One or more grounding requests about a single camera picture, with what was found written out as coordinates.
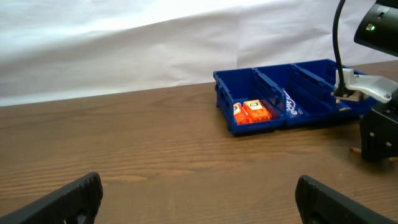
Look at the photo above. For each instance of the blue tray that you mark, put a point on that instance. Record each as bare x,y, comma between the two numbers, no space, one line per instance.
245,84

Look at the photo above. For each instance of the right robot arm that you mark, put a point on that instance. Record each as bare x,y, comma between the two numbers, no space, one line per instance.
379,34

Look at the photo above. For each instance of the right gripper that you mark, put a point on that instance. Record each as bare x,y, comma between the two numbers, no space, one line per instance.
385,112

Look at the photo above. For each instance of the blue candy pack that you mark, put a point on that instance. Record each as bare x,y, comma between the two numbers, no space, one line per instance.
290,107

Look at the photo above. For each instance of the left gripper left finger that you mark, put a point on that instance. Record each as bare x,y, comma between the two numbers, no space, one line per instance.
71,202

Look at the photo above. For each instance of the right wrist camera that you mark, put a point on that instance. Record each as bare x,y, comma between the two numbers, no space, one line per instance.
370,85

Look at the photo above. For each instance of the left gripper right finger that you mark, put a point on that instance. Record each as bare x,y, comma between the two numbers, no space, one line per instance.
326,208

